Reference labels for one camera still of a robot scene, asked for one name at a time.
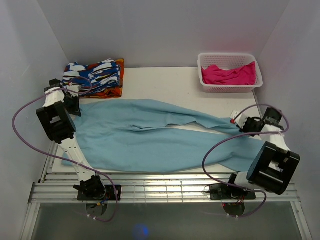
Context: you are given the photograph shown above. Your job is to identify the light blue trousers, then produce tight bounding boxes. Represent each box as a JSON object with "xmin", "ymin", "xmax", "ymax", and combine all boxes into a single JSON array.
[{"xmin": 74, "ymin": 99, "xmax": 264, "ymax": 173}]

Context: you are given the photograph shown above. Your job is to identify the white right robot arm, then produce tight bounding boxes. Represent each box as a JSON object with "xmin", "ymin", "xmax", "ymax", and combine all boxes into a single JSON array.
[{"xmin": 225, "ymin": 107, "xmax": 301, "ymax": 199}]

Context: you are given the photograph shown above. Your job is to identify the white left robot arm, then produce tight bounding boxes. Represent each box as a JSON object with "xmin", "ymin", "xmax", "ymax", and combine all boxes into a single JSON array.
[{"xmin": 36, "ymin": 79, "xmax": 106, "ymax": 200}]

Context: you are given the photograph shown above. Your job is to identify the blue white patterned folded trousers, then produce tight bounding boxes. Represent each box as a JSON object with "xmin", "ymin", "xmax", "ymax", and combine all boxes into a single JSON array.
[{"xmin": 62, "ymin": 58, "xmax": 118, "ymax": 96}]

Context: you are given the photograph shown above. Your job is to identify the orange folded trousers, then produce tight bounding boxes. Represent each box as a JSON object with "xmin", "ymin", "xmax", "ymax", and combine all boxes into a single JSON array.
[{"xmin": 84, "ymin": 58, "xmax": 125, "ymax": 99}]

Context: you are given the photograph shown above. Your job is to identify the pink trousers in basket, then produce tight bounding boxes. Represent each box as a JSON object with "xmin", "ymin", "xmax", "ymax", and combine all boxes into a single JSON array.
[{"xmin": 201, "ymin": 61, "xmax": 256, "ymax": 86}]

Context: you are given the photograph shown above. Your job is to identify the white plastic basket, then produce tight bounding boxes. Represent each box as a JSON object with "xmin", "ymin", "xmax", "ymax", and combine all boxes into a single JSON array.
[{"xmin": 197, "ymin": 53, "xmax": 263, "ymax": 93}]

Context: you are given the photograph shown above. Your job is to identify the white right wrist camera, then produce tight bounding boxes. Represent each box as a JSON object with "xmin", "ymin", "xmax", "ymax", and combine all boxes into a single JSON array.
[{"xmin": 230, "ymin": 110, "xmax": 249, "ymax": 129}]

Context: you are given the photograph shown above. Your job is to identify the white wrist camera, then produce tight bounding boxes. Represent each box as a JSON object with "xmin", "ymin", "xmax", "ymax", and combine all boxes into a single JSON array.
[
  {"xmin": 230, "ymin": 110, "xmax": 249, "ymax": 129},
  {"xmin": 66, "ymin": 84, "xmax": 82, "ymax": 97}
]

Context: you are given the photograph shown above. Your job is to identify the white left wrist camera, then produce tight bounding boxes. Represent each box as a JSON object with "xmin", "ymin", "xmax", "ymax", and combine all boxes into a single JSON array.
[{"xmin": 66, "ymin": 84, "xmax": 82, "ymax": 97}]

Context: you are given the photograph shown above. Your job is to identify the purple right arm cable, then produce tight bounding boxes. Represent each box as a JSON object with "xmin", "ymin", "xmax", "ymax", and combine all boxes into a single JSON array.
[{"xmin": 201, "ymin": 104, "xmax": 290, "ymax": 218}]

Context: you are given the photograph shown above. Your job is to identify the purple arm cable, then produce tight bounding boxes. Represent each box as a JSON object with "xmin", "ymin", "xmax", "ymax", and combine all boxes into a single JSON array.
[
  {"xmin": 201, "ymin": 104, "xmax": 290, "ymax": 218},
  {"xmin": 11, "ymin": 76, "xmax": 120, "ymax": 223}
]

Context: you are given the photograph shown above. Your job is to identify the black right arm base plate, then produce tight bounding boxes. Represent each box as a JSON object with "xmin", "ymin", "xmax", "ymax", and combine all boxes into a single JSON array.
[{"xmin": 208, "ymin": 183, "xmax": 256, "ymax": 200}]

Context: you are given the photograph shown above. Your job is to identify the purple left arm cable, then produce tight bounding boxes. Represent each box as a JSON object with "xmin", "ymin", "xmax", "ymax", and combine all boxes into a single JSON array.
[{"xmin": 11, "ymin": 76, "xmax": 120, "ymax": 223}]

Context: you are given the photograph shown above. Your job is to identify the aluminium table edge rail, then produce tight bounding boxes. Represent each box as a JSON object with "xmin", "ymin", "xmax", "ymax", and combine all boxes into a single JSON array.
[{"xmin": 20, "ymin": 172, "xmax": 312, "ymax": 240}]

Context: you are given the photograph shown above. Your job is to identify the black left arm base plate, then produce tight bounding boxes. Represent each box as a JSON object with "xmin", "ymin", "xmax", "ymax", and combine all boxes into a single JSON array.
[{"xmin": 76, "ymin": 184, "xmax": 122, "ymax": 201}]

